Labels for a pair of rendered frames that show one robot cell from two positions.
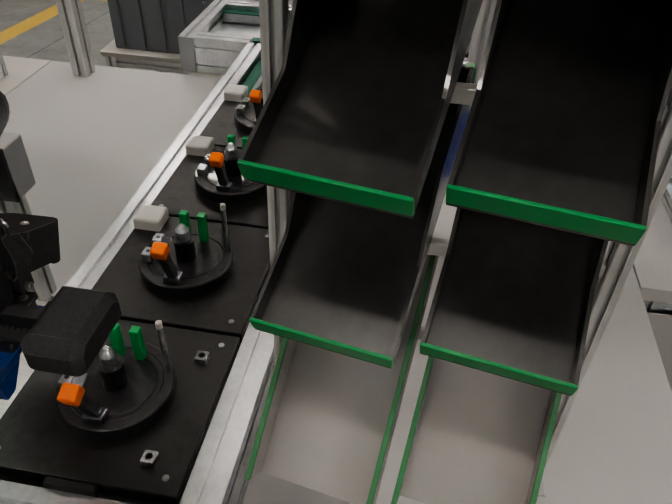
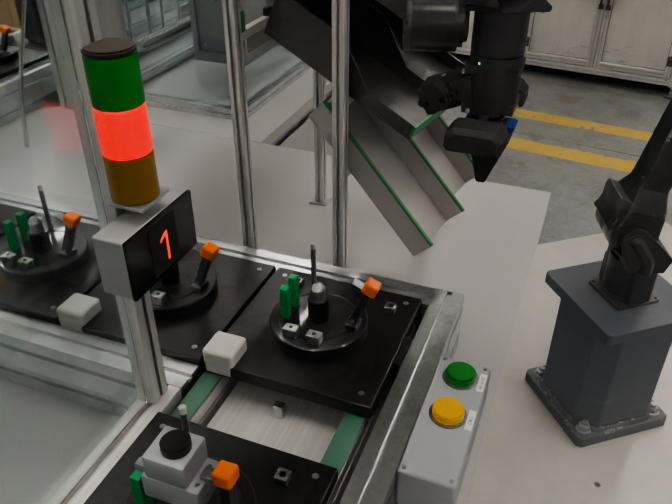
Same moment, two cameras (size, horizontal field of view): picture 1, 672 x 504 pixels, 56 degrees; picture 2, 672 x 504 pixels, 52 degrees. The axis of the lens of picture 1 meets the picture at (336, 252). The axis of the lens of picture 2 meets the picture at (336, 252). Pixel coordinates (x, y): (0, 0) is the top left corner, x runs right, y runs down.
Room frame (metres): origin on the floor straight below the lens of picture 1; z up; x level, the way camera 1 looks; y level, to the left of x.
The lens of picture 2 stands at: (0.29, 1.00, 1.61)
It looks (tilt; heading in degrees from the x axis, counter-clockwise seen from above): 34 degrees down; 283
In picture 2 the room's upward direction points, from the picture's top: straight up
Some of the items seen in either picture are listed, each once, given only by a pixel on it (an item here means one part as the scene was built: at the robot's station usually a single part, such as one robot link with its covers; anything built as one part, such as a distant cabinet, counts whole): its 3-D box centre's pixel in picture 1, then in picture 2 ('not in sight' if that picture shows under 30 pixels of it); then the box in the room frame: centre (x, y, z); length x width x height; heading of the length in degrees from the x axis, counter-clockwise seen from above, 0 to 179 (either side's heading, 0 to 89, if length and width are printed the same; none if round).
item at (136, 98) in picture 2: not in sight; (114, 77); (0.64, 0.43, 1.38); 0.05 x 0.05 x 0.05
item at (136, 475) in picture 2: not in sight; (141, 490); (0.59, 0.60, 1.01); 0.01 x 0.01 x 0.05; 82
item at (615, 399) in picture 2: not in sight; (606, 349); (0.09, 0.20, 0.96); 0.15 x 0.15 x 0.20; 30
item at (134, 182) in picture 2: not in sight; (131, 173); (0.64, 0.43, 1.28); 0.05 x 0.05 x 0.05
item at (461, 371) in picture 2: not in sight; (460, 376); (0.28, 0.31, 0.96); 0.04 x 0.04 x 0.02
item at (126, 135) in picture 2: not in sight; (123, 127); (0.64, 0.43, 1.33); 0.05 x 0.05 x 0.05
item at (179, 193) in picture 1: (232, 161); not in sight; (0.98, 0.19, 1.01); 0.24 x 0.24 x 0.13; 82
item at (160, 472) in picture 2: not in sight; (170, 461); (0.55, 0.60, 1.06); 0.08 x 0.04 x 0.07; 173
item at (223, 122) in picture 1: (266, 102); not in sight; (1.22, 0.16, 1.01); 0.24 x 0.24 x 0.13; 82
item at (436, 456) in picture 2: not in sight; (445, 430); (0.29, 0.37, 0.93); 0.21 x 0.07 x 0.06; 82
